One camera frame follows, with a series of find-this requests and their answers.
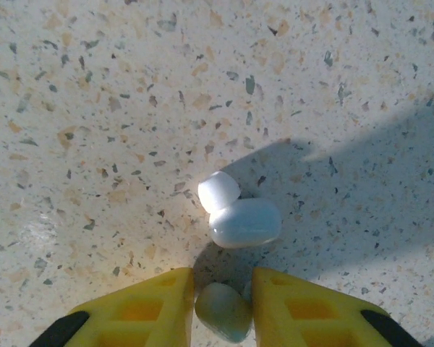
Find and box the pale green wireless earbud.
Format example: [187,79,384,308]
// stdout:
[197,171,282,249]
[194,282,255,344]

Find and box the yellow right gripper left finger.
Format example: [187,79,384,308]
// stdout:
[28,267,195,347]

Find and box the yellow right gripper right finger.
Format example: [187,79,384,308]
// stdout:
[251,267,424,347]

